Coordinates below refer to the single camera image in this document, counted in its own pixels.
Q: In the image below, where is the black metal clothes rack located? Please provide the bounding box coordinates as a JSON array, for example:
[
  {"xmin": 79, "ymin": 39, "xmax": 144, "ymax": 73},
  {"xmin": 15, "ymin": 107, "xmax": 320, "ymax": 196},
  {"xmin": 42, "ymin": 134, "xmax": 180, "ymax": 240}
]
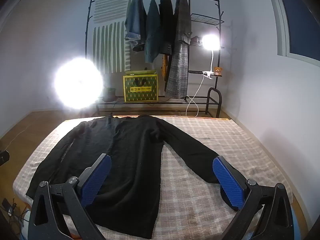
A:
[{"xmin": 85, "ymin": 0, "xmax": 223, "ymax": 117}]

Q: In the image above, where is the black hanging jacket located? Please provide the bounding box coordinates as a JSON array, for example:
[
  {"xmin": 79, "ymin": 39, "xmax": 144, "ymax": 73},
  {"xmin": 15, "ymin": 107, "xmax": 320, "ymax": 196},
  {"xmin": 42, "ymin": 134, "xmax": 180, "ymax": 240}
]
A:
[{"xmin": 159, "ymin": 0, "xmax": 175, "ymax": 55}]

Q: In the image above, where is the grey plaid long coat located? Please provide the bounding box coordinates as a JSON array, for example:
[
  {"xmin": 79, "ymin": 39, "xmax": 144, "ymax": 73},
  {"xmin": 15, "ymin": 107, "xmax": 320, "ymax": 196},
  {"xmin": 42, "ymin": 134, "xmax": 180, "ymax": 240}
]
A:
[{"xmin": 165, "ymin": 0, "xmax": 192, "ymax": 99}]

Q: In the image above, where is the bright round studio light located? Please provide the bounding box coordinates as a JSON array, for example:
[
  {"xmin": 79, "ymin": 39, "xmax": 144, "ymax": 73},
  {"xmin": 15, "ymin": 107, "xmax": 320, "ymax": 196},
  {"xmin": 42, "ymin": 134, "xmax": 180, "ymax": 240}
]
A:
[{"xmin": 54, "ymin": 57, "xmax": 104, "ymax": 109}]

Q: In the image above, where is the large black coat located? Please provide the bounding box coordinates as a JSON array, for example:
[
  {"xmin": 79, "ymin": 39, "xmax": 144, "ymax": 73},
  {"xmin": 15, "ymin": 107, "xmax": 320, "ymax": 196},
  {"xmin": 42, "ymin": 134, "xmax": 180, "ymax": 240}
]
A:
[{"xmin": 27, "ymin": 115, "xmax": 217, "ymax": 239}]

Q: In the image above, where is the white clip-on desk lamp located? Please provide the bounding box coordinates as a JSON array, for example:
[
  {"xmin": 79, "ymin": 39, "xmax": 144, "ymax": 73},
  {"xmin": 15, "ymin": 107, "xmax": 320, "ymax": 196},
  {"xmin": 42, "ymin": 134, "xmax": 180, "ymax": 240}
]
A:
[{"xmin": 201, "ymin": 33, "xmax": 221, "ymax": 79}]

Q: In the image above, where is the small potted plant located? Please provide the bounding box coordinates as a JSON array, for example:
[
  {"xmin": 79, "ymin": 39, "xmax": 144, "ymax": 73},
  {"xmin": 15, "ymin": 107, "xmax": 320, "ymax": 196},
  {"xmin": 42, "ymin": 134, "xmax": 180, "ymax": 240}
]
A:
[{"xmin": 103, "ymin": 87, "xmax": 118, "ymax": 102}]

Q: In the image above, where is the dark green hanging jacket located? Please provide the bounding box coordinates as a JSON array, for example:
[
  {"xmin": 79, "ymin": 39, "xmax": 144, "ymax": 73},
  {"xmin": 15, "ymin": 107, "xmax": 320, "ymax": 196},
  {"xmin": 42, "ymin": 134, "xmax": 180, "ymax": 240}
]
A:
[{"xmin": 144, "ymin": 0, "xmax": 162, "ymax": 63}]

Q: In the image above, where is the blue denim jacket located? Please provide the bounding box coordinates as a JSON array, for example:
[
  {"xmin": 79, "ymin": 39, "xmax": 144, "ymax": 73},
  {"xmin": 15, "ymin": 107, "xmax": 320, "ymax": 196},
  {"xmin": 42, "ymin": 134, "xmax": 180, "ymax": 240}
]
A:
[{"xmin": 125, "ymin": 0, "xmax": 146, "ymax": 53}]

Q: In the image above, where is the yellow hanging garment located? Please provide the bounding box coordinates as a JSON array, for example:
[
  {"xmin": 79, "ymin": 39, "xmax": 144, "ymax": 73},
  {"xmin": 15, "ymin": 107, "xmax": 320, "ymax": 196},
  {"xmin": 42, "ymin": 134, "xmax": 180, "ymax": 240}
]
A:
[{"xmin": 161, "ymin": 54, "xmax": 169, "ymax": 81}]

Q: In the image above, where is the small brown teddy bear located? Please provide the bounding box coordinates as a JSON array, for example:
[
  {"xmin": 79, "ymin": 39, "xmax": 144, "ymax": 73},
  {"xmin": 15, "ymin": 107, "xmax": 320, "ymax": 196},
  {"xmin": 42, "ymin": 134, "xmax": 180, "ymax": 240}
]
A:
[{"xmin": 213, "ymin": 67, "xmax": 222, "ymax": 76}]

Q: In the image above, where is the green striped wall hanging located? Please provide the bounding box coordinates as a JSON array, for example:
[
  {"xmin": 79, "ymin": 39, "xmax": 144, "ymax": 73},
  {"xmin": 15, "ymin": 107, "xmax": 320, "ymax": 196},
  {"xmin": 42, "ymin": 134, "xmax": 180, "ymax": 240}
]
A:
[{"xmin": 92, "ymin": 0, "xmax": 132, "ymax": 74}]

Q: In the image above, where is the green yellow patterned storage bag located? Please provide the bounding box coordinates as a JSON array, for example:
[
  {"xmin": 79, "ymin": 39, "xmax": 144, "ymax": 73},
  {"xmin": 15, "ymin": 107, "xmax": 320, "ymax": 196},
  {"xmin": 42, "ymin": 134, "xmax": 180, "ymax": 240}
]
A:
[{"xmin": 123, "ymin": 70, "xmax": 158, "ymax": 102}]

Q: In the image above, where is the window with white frame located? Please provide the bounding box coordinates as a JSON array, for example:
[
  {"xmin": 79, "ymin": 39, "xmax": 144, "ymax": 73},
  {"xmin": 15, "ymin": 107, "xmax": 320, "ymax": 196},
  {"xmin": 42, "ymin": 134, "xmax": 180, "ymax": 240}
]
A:
[{"xmin": 271, "ymin": 0, "xmax": 319, "ymax": 67}]

